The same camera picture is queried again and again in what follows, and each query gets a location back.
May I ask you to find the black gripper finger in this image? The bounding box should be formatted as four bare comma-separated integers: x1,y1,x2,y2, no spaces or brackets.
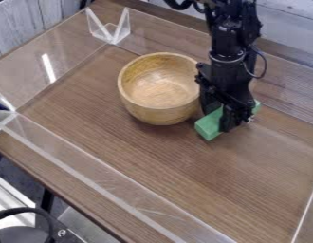
195,73,222,115
219,104,255,133

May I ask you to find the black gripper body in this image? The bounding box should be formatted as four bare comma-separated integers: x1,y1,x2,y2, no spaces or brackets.
196,51,257,106

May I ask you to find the green rectangular block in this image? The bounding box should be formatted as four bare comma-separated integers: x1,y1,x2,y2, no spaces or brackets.
194,100,262,141

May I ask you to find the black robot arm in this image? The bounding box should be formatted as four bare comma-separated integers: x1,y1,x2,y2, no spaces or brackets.
163,0,262,133

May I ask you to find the brown wooden bowl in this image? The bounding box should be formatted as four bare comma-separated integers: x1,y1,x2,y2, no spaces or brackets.
116,52,200,125

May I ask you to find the black table leg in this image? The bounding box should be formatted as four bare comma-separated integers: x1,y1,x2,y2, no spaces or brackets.
40,189,55,213

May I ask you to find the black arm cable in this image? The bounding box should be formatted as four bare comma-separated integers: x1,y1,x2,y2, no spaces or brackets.
242,46,270,80

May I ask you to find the clear acrylic tray wall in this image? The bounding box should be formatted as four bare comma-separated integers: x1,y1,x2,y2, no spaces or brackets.
0,0,313,243

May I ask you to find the clear acrylic corner bracket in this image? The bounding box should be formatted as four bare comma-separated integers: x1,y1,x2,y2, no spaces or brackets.
84,8,132,45

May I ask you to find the black cable loop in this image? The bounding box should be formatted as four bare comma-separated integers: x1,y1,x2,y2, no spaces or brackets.
0,207,56,243

